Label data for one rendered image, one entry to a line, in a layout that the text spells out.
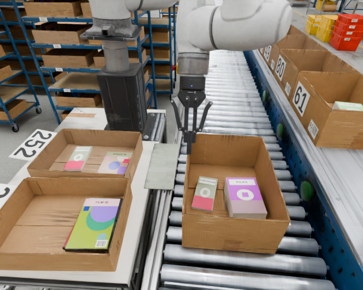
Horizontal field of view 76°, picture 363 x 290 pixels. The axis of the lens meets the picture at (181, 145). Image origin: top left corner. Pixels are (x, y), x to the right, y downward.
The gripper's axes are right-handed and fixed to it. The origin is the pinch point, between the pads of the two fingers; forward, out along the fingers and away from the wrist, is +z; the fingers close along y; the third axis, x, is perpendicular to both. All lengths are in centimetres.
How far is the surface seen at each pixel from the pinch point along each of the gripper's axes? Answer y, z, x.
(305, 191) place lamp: -41.7, 17.6, -7.2
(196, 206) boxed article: -3.3, 24.6, -2.9
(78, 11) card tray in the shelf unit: 101, -65, -132
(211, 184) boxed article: -8.7, 20.8, -13.4
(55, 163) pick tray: 60, 20, -21
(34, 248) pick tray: 46, 33, 15
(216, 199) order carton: -11.0, 24.5, -8.3
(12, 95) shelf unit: 204, 10, -171
